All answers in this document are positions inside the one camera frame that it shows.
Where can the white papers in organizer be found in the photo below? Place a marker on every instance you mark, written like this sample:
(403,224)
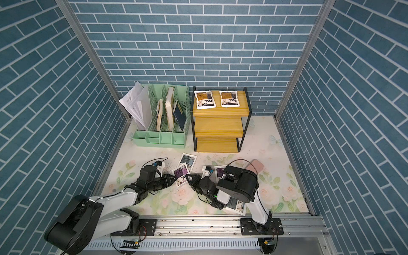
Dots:
(137,104)

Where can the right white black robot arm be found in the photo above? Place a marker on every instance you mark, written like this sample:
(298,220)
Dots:
(240,185)

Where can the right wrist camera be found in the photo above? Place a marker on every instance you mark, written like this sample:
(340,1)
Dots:
(207,171)

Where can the pink case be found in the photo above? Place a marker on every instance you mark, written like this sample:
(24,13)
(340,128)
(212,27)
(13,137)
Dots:
(255,166)

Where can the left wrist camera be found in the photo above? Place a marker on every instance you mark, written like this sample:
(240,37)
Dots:
(159,165)

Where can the wooden three-tier shelf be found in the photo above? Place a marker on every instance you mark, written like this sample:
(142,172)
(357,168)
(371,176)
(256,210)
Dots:
(220,129)

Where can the green desk file organizer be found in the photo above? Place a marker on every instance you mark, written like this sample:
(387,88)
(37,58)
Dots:
(175,139)

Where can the yellow coffee bag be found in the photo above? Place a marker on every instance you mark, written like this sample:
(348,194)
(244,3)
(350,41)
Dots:
(229,99)
(204,99)

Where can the dark blue book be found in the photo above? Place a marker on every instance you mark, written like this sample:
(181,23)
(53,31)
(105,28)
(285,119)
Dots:
(179,115)

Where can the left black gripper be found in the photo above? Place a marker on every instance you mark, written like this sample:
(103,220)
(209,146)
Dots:
(167,183)

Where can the beige book thin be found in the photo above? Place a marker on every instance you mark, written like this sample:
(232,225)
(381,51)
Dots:
(159,115)

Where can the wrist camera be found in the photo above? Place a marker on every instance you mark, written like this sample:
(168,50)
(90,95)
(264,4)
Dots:
(159,165)
(207,171)

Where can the beige book tall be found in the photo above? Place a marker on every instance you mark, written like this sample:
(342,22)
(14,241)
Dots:
(169,104)

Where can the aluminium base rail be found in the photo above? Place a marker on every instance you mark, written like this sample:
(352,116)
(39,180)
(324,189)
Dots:
(229,226)

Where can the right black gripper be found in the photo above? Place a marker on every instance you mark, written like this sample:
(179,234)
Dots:
(195,181)

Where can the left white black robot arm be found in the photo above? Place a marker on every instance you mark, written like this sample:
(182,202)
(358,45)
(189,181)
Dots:
(85,219)

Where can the purple coffee bag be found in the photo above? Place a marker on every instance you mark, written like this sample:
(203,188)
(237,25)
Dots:
(180,174)
(219,171)

